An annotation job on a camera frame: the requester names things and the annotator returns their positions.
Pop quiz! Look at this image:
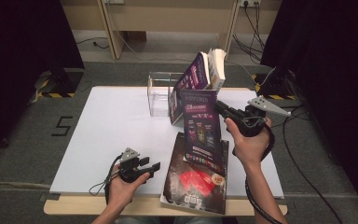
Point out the person's right hand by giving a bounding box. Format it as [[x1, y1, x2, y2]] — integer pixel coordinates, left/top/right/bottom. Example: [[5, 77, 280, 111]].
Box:
[[224, 117, 273, 168]]

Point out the person's left hand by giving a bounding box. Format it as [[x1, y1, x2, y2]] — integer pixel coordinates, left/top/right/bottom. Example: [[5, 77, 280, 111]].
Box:
[[106, 169, 152, 209]]

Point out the clear acrylic book organizer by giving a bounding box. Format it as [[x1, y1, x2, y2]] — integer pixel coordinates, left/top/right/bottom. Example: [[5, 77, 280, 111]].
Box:
[[146, 71, 185, 119]]

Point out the purple magazine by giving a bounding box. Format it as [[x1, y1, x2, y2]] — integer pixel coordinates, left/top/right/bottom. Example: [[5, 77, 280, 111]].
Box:
[[168, 50, 212, 126], [180, 88, 227, 176]]

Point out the beige wooden desk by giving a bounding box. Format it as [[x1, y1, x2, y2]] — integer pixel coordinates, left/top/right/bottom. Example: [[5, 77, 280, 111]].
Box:
[[59, 0, 282, 62]]

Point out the long curved black floor cable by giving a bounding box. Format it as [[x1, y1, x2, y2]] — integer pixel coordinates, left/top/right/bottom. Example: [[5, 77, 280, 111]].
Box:
[[281, 105, 345, 224]]

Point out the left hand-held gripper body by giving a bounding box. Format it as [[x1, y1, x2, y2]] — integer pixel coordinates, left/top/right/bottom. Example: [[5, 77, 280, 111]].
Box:
[[118, 147, 147, 184]]

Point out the white book with picture grid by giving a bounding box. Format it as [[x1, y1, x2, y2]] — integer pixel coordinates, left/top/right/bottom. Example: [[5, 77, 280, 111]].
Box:
[[207, 48, 227, 92]]

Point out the black socket cable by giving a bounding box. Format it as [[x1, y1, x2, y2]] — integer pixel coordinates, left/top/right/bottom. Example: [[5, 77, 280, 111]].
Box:
[[242, 0, 266, 50], [232, 2, 264, 64]]

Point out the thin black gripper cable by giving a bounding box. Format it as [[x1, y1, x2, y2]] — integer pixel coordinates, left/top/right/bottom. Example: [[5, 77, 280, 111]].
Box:
[[89, 153, 124, 204]]

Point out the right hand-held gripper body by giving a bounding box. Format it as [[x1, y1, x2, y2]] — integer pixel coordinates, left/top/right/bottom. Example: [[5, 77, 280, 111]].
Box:
[[229, 95, 292, 138]]

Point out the thick black sleeved gripper cable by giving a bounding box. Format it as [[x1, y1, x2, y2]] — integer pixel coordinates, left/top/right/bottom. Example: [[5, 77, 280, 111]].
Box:
[[231, 124, 276, 224]]

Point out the dark brown magazine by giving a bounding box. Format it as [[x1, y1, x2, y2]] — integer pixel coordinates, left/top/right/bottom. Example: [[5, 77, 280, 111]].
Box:
[[159, 132, 230, 216]]

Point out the short black floor cable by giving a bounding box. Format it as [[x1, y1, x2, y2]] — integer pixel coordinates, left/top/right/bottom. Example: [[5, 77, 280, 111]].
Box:
[[75, 36, 110, 49]]

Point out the black stand base hazard tape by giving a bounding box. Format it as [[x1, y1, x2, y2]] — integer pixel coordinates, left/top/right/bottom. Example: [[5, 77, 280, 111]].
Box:
[[251, 69, 297, 101], [35, 68, 85, 99]]

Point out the black curtain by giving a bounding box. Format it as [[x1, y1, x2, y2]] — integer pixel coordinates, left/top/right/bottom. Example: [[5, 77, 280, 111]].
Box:
[[0, 0, 85, 166], [260, 0, 358, 213]]

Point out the white board sheet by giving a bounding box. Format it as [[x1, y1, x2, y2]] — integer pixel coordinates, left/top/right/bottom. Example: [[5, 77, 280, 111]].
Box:
[[49, 85, 285, 199]]

